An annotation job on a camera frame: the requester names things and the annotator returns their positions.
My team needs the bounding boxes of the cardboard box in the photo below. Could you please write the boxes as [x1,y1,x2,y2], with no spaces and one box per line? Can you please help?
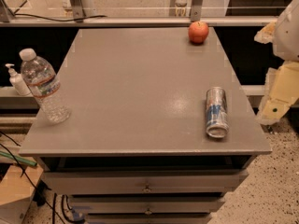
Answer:
[0,165,35,224]

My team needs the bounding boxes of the metal frame post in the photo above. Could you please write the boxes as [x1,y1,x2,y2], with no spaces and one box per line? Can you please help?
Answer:
[70,0,85,22]
[190,0,203,21]

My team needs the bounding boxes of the clear plastic water bottle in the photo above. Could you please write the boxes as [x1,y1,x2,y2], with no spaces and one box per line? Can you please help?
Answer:
[19,49,71,123]

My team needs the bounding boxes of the red apple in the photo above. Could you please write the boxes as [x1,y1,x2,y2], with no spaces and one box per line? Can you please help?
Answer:
[188,21,209,44]

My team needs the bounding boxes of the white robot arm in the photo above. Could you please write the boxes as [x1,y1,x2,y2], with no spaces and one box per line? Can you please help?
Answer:
[254,0,299,125]

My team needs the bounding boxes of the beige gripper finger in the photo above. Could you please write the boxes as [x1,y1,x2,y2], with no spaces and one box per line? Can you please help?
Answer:
[256,61,299,125]
[254,21,276,44]

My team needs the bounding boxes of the grey drawer cabinet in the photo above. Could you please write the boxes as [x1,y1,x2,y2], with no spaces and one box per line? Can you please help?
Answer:
[21,28,270,224]

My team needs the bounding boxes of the black floor cables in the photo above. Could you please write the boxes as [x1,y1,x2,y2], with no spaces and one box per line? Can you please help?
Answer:
[0,131,85,224]

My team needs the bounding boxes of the white pump dispenser bottle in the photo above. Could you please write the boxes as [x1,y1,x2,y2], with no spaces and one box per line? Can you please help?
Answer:
[6,63,31,96]

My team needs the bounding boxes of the metal frame post left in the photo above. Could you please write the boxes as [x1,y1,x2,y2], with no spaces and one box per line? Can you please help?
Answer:
[70,0,85,22]

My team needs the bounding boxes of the green rod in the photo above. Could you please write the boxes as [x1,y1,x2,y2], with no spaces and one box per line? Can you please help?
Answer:
[0,151,37,167]

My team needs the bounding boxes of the metal frame post right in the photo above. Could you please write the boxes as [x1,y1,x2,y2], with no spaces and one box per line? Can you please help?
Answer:
[190,0,203,21]

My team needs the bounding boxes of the silver blue energy drink can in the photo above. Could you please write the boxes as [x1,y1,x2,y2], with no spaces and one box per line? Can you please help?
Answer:
[206,87,229,139]

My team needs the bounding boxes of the black cable on shelf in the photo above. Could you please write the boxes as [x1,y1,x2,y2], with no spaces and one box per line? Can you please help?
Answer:
[12,12,107,22]

